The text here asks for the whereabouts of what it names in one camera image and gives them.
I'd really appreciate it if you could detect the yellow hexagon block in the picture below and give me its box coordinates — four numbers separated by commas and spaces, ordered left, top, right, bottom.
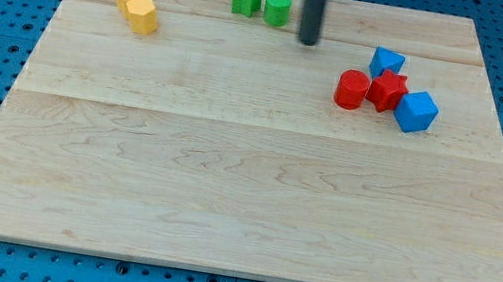
126, 0, 158, 35

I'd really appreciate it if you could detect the red star block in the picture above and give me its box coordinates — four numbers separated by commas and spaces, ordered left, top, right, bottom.
366, 69, 408, 113

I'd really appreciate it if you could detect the red cylinder block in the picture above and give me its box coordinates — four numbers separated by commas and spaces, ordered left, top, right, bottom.
333, 69, 371, 110

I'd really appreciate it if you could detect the green cylinder block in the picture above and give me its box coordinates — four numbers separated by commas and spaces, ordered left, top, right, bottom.
263, 0, 293, 28

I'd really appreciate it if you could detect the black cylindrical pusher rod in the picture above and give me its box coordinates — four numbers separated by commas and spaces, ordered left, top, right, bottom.
298, 0, 326, 46

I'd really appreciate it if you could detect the light wooden board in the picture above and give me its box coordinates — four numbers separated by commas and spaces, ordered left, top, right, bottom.
0, 0, 503, 282

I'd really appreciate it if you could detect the blue cube block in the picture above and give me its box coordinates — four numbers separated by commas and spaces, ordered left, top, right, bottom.
393, 91, 439, 133

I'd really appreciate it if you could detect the blue triangle block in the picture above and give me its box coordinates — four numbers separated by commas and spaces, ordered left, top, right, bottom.
368, 46, 405, 78

